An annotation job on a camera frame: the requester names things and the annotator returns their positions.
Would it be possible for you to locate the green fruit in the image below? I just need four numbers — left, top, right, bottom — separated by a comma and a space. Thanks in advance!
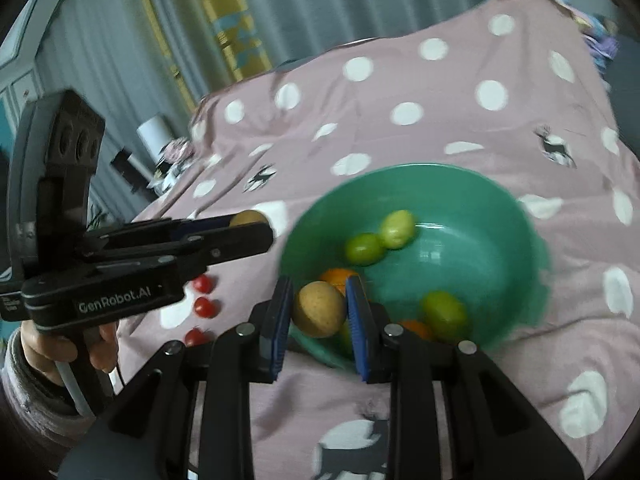
378, 209, 417, 250
345, 232, 389, 266
419, 290, 469, 344

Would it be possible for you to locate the pale blue cabinet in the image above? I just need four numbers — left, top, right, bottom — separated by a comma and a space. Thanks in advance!
0, 7, 53, 148

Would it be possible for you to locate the grey curtain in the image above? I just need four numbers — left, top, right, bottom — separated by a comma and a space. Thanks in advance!
35, 0, 506, 211

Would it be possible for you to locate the white cup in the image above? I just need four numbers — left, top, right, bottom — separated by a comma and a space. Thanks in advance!
136, 115, 172, 162

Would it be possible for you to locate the person's left forearm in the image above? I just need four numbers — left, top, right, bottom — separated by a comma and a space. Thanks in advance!
0, 330, 98, 466

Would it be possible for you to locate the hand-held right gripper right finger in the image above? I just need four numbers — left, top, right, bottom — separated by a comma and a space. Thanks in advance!
345, 275, 585, 480

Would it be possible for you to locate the brown round fruit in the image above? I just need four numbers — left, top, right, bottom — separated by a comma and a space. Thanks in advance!
292, 281, 348, 339
230, 210, 268, 228

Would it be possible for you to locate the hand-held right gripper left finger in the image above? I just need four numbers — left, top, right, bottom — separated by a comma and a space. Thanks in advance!
60, 276, 296, 480

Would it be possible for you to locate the orange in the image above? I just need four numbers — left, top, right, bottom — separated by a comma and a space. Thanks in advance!
400, 319, 434, 342
319, 268, 361, 297

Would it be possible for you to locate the pink polka-dot deer blanket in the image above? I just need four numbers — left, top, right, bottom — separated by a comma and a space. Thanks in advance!
117, 0, 640, 480

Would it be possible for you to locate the person's left hand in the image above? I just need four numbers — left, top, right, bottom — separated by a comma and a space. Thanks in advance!
19, 317, 122, 388

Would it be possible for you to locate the purple patterned cloth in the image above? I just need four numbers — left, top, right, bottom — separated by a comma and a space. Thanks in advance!
572, 7, 622, 93

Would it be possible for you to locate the yellow patterned curtain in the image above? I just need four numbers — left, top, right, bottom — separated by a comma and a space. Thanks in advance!
127, 0, 275, 108

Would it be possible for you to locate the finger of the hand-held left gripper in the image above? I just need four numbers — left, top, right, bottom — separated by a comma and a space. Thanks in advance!
86, 213, 237, 242
99, 222, 275, 270

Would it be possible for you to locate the green plastic bowl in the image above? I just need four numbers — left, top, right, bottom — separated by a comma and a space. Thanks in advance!
279, 162, 551, 371

